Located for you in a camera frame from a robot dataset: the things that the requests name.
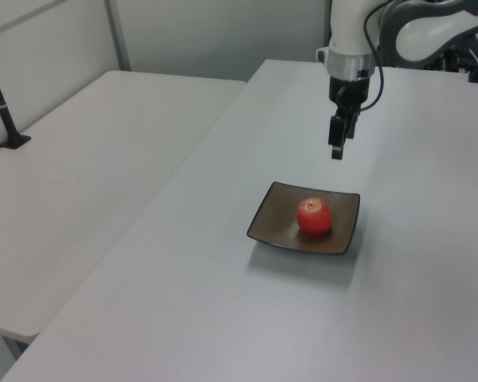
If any grey aluminium partition post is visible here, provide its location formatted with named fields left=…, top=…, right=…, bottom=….
left=102, top=0, right=131, bottom=72

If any square brown ceramic plate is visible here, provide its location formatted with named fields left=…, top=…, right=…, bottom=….
left=245, top=181, right=362, bottom=256

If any grey table leg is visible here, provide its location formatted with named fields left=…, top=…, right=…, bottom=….
left=0, top=325, right=29, bottom=382

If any red apple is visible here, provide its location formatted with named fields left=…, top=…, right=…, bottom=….
left=296, top=197, right=333, bottom=237

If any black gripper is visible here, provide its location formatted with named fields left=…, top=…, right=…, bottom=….
left=327, top=76, right=371, bottom=162

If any black camera stand with white band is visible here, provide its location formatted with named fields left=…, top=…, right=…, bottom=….
left=0, top=41, right=32, bottom=150

